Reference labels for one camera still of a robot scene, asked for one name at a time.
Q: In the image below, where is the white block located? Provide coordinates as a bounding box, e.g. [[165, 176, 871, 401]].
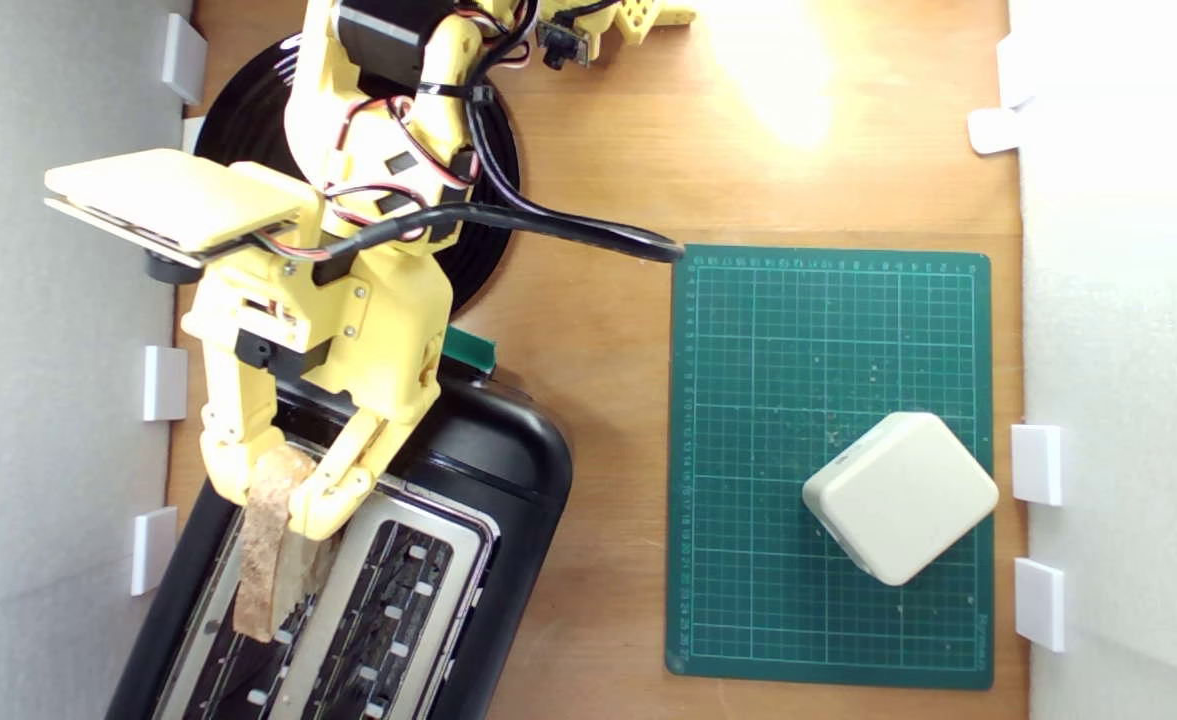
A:
[[801, 412, 1001, 587]]

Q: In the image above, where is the black two-slot toaster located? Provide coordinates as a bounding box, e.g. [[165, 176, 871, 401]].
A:
[[106, 350, 574, 720]]

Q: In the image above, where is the black plate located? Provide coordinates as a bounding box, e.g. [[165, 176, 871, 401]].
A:
[[193, 35, 521, 316]]

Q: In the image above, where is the black camera cable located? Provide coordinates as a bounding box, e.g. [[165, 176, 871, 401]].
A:
[[313, 0, 687, 286]]

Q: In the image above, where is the brown bread slice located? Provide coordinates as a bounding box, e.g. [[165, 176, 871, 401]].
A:
[[231, 445, 344, 643]]

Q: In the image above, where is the yellow wrist camera mount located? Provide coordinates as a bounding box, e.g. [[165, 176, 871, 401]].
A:
[[43, 148, 324, 286]]

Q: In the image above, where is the green cutting mat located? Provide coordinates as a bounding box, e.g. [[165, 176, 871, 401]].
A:
[[665, 245, 995, 691]]

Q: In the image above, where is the green toaster lever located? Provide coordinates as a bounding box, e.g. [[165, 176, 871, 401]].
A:
[[443, 325, 498, 377]]

